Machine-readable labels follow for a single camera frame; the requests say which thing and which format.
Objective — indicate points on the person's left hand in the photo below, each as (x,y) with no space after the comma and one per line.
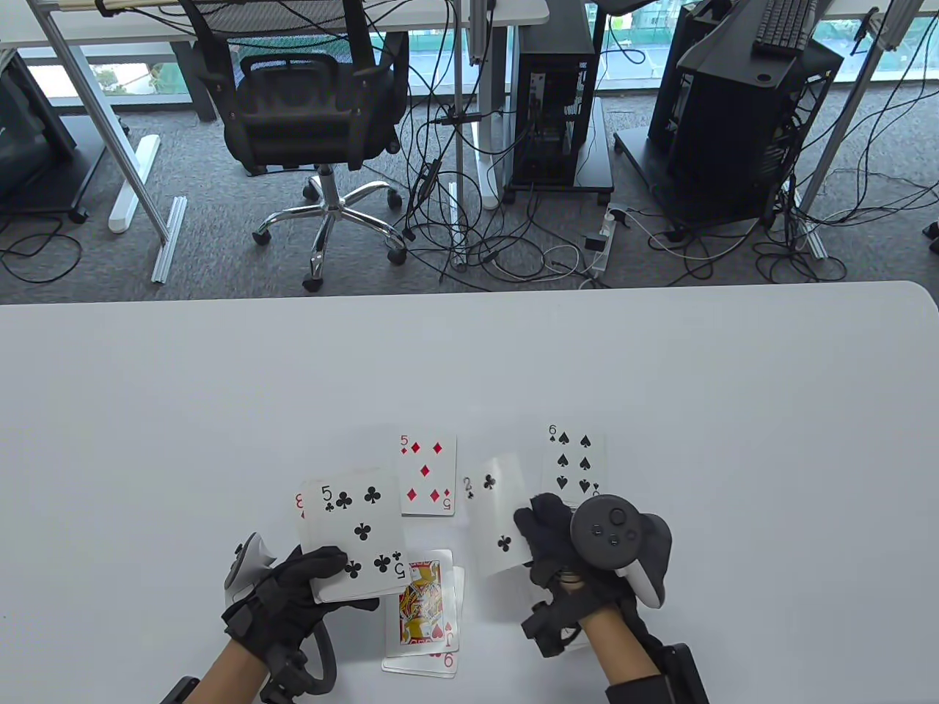
(279,614)

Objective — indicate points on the person's right hand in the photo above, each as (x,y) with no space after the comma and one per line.
(546,535)

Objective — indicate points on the few-pip clubs playing card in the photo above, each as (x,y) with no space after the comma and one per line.
(493,513)

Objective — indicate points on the many-pip spades playing card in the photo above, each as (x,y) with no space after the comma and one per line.
(572,451)

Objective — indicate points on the few-pip diamonds playing card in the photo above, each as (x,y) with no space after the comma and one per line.
(440,469)

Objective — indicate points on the stack of playing cards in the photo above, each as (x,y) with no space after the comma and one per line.
(352,506)

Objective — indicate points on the many-pip hearts playing card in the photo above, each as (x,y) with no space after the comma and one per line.
(418,666)

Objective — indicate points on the person's left forearm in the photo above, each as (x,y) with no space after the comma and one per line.
(231,678)

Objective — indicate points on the person's right forearm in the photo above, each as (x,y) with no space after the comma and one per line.
(620,645)

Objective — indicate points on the grey and white handheld controller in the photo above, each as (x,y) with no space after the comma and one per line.
(609,532)
(240,566)

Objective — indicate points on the white power strip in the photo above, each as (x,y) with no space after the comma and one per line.
(603,253)

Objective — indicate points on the black rolling computer stand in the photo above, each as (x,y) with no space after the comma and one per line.
(598,165)

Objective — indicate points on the black flat floor stand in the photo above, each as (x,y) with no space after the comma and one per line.
(637,158)

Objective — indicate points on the large black computer tower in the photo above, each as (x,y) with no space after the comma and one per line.
(733,147)

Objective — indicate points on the black computer case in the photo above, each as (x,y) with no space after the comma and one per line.
(664,88)

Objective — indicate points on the black mesh office chair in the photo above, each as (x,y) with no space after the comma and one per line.
(293,125)

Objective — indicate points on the black tilted board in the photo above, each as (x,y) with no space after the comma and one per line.
(722,62)

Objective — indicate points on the black rolling cabinet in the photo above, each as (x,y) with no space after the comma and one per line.
(29,147)

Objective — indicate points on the black keyboard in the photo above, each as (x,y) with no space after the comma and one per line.
(785,26)

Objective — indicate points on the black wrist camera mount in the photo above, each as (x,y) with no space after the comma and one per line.
(287,683)
(686,675)

